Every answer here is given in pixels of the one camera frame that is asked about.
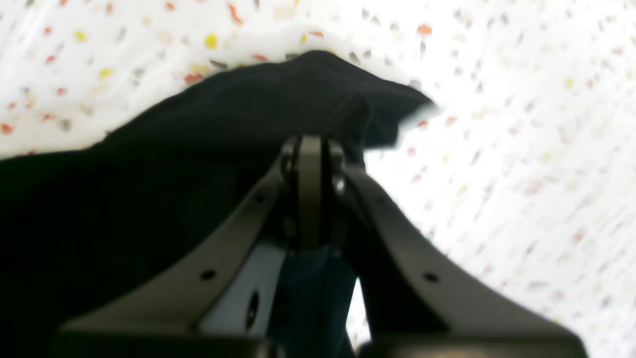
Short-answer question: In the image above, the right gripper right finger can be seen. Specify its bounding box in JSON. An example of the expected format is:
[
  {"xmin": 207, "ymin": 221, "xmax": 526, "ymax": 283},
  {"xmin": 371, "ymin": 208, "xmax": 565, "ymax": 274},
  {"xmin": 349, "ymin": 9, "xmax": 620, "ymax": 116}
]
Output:
[{"xmin": 328, "ymin": 140, "xmax": 587, "ymax": 358}]

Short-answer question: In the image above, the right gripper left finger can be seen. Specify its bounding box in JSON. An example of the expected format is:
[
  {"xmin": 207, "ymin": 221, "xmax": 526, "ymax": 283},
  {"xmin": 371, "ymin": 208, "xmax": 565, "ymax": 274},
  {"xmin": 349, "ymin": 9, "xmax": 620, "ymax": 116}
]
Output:
[{"xmin": 51, "ymin": 140, "xmax": 297, "ymax": 358}]

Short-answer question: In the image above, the black t-shirt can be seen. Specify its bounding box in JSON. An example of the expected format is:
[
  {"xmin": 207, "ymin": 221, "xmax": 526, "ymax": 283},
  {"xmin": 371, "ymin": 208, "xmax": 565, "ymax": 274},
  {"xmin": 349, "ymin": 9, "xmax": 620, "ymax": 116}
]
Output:
[{"xmin": 1, "ymin": 51, "xmax": 433, "ymax": 358}]

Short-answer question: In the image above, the terrazzo patterned tablecloth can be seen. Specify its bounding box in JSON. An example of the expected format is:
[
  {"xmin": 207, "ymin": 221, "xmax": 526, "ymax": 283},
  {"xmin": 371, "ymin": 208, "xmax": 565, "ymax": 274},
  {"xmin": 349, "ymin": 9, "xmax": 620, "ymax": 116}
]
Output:
[{"xmin": 0, "ymin": 0, "xmax": 636, "ymax": 358}]

